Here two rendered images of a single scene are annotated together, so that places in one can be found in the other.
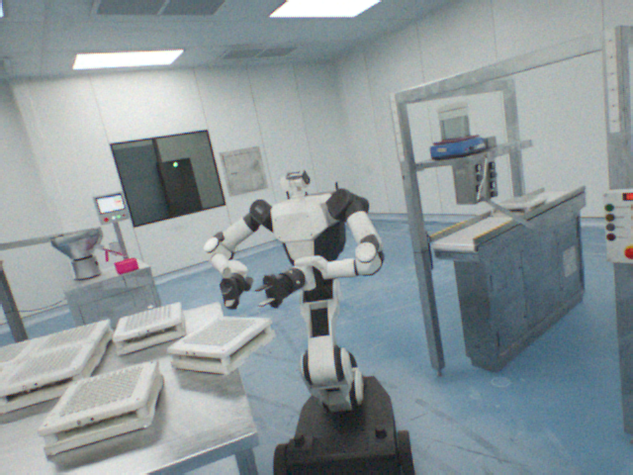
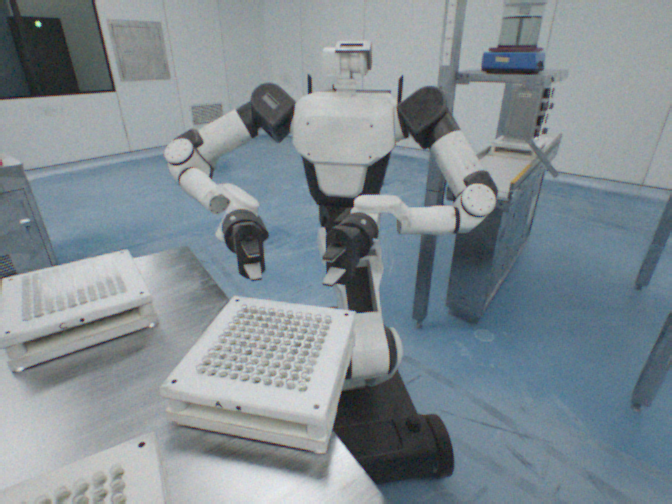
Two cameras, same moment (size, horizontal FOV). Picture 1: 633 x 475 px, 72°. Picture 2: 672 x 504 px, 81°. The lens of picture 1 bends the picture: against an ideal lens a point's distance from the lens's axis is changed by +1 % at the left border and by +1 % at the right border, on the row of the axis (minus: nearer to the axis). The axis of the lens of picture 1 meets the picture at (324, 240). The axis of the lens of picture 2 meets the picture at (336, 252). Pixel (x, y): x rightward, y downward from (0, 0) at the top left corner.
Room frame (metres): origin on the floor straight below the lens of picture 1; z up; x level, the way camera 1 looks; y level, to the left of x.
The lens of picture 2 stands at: (0.84, 0.45, 1.32)
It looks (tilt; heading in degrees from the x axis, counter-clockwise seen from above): 27 degrees down; 342
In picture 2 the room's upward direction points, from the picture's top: straight up
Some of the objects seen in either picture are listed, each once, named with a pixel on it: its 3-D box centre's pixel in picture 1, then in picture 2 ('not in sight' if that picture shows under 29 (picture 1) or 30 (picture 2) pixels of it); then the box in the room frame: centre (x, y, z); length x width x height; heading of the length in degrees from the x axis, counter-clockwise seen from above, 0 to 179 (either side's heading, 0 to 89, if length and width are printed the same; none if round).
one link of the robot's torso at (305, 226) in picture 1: (312, 226); (349, 142); (1.94, 0.04, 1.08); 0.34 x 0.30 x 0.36; 59
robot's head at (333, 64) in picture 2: (295, 184); (344, 66); (1.89, 0.08, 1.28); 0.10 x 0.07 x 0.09; 59
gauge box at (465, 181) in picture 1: (475, 180); (528, 109); (2.17, -0.80, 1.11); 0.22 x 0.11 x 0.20; 127
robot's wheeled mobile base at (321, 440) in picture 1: (343, 409); (346, 384); (1.88, 0.07, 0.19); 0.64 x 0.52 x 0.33; 172
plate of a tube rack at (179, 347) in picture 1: (221, 334); (270, 349); (1.35, 0.39, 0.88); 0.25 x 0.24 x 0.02; 149
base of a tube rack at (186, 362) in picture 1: (224, 348); (272, 371); (1.35, 0.39, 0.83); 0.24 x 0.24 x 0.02; 59
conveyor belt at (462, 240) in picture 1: (516, 217); (514, 159); (2.61, -1.19, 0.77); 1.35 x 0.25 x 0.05; 127
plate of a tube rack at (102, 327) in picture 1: (70, 339); not in sight; (1.61, 1.04, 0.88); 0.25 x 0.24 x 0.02; 14
